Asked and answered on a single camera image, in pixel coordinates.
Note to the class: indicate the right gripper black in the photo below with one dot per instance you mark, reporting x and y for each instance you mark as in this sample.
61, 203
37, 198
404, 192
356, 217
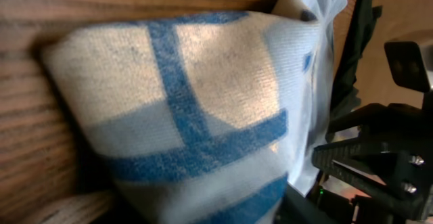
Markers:
390, 159

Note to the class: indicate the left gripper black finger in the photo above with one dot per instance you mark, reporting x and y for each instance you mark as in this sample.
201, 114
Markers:
296, 209

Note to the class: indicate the light blue printed t-shirt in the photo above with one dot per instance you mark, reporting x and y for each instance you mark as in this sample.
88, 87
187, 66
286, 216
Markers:
205, 118

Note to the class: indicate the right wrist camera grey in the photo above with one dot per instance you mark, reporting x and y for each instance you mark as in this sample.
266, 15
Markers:
410, 64

